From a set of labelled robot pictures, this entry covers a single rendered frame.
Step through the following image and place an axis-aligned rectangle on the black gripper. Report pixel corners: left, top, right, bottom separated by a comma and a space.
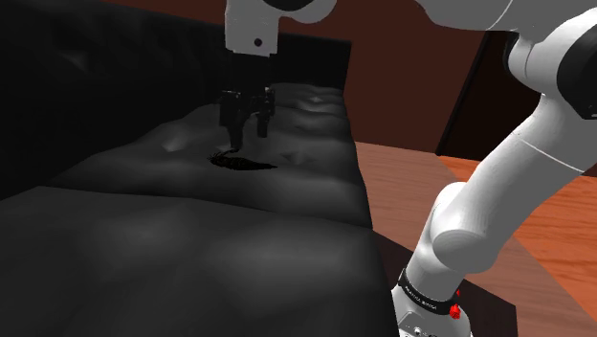
219, 50, 276, 151

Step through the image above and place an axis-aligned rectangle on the black slender feathery object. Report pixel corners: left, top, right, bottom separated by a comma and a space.
207, 148, 279, 172

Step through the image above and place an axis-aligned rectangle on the dark grey sofa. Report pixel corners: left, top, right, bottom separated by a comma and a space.
0, 0, 402, 337

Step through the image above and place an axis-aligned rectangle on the dark door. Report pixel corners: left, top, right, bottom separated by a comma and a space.
434, 29, 548, 164

